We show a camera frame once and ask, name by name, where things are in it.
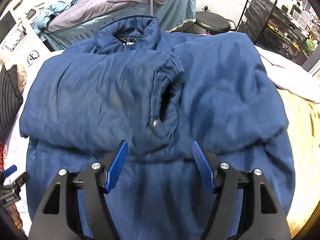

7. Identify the navy blue puffer jacket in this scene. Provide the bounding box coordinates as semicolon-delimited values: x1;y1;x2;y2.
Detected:
20;16;295;239

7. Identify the purple floral bed sheet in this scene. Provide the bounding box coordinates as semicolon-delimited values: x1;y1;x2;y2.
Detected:
4;50;63;235

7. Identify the red patterned cloth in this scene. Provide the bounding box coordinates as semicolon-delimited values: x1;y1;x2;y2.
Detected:
0;141;4;171

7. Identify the black quilted jacket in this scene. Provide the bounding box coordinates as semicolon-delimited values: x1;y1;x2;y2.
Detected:
0;64;25;141

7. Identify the gold shiny jacket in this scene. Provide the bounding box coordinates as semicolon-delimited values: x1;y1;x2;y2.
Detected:
278;89;320;237

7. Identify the white machine with screen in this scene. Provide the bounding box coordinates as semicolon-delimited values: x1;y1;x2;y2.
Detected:
0;4;52;68

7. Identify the pink white knit blanket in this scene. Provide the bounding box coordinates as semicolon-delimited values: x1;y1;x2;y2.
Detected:
256;46;319;103

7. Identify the blue crumpled blanket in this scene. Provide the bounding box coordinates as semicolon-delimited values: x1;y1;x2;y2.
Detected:
31;0;80;42

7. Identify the black round stool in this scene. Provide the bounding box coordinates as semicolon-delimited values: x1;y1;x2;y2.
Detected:
195;11;231;35

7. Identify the massage bed with teal cover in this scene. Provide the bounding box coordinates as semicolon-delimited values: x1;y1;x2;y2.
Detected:
42;0;197;52

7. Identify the black wire rack cart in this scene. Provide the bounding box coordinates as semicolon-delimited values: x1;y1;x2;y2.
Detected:
236;0;308;66

